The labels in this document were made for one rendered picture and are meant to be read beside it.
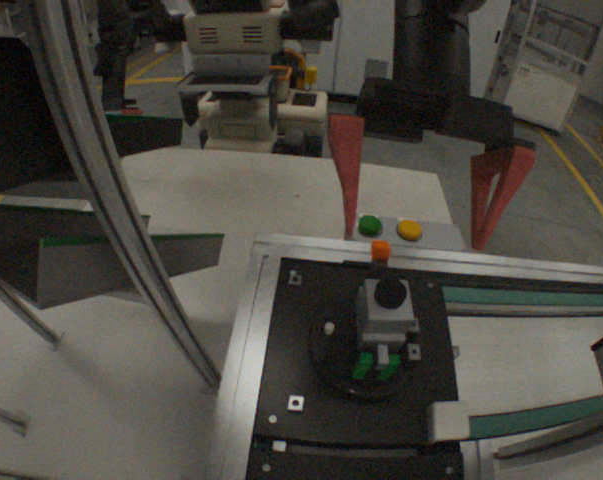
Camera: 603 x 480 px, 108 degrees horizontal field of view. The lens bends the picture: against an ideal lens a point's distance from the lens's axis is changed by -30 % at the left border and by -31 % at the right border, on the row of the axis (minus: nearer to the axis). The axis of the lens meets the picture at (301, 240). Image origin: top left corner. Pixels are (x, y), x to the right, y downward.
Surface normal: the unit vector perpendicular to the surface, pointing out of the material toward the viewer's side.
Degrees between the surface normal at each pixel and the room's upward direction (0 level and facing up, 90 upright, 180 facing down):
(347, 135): 72
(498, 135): 51
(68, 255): 90
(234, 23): 98
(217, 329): 0
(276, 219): 0
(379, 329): 89
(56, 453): 0
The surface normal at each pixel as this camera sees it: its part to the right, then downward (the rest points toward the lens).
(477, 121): -0.07, 0.15
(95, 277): 0.96, 0.22
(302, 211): 0.04, -0.67
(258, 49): -0.12, 0.82
